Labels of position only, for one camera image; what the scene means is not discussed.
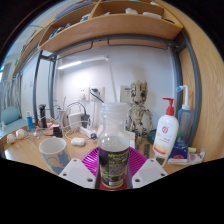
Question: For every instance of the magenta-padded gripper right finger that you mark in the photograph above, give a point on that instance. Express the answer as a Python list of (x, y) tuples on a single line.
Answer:
[(150, 172)]

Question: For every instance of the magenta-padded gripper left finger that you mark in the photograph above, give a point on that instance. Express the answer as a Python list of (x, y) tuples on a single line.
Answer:
[(78, 173)]

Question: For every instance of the clear bottle with dark label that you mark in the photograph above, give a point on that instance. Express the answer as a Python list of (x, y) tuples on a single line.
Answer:
[(114, 156)]

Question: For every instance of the dark ruler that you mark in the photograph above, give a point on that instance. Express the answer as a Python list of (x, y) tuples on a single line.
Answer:
[(146, 150)]

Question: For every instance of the white earbud case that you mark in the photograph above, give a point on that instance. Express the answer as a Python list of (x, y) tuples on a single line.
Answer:
[(78, 141)]

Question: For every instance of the white mug with blue print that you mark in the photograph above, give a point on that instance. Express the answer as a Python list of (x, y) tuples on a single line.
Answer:
[(53, 151)]

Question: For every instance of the blue box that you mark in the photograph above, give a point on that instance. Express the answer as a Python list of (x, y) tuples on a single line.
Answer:
[(179, 153)]

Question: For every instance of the white power strip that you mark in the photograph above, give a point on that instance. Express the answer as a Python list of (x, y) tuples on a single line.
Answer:
[(88, 132)]

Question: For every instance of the white lotion bottle red pump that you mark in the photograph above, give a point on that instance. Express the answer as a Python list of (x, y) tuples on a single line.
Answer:
[(165, 133)]

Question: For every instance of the small black jar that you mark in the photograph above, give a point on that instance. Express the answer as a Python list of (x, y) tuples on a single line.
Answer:
[(57, 131)]

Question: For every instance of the pink white packet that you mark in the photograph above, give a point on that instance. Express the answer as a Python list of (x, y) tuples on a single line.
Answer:
[(196, 156)]

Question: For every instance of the white charger block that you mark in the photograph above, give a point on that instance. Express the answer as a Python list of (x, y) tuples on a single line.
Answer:
[(75, 119)]

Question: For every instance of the blue bottle with bent nozzle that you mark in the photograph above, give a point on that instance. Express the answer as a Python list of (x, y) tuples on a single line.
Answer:
[(184, 120)]

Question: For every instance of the brown tree creature figurine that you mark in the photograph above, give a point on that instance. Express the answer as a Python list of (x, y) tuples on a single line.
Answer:
[(139, 110)]

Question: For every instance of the black cylindrical device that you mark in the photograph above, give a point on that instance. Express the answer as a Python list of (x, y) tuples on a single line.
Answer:
[(42, 116)]

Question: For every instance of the small blue tube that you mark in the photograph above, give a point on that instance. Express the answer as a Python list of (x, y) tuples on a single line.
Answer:
[(30, 122)]

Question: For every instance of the small white roll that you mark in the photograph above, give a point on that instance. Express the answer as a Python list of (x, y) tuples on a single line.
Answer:
[(11, 138), (20, 134)]

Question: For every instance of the light blue bed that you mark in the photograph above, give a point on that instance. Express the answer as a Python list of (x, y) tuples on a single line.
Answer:
[(10, 118)]

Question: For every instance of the wooden shelf unit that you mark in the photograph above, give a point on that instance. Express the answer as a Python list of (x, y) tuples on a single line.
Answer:
[(110, 28)]

